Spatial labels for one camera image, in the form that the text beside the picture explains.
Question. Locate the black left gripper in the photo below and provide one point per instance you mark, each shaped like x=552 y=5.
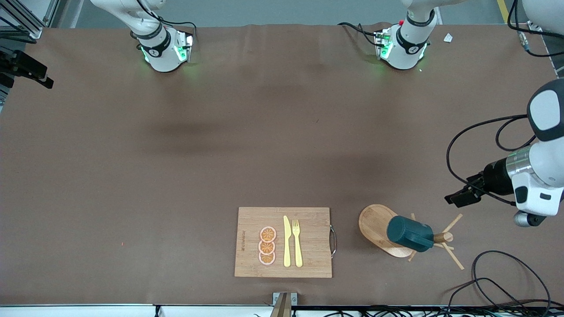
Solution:
x=495 y=178

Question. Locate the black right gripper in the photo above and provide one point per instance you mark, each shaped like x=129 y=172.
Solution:
x=23 y=64

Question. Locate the teal cup with yellow inside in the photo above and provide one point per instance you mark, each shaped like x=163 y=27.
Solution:
x=407 y=233

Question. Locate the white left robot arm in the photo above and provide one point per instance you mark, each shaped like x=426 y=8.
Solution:
x=546 y=176

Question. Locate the wooden cup rack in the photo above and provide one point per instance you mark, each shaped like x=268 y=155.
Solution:
x=374 y=224

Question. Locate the brown table mat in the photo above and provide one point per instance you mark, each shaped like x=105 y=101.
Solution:
x=132 y=176

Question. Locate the small white paper scrap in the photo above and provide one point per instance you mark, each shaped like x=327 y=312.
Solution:
x=448 y=38

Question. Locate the wooden cutting board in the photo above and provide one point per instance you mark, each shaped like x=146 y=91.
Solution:
x=308 y=242

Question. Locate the yellow plastic fork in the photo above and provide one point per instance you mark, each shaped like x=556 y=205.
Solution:
x=298 y=251

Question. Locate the yellow plastic knife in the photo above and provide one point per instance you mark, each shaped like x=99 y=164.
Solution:
x=287 y=246

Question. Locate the orange slice toy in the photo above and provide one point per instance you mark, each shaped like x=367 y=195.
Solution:
x=268 y=234

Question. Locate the aluminium frame post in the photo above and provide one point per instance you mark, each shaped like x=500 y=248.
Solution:
x=33 y=27
x=535 y=27

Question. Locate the metal bracket with brown bar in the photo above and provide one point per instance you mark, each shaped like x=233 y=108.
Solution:
x=284 y=304

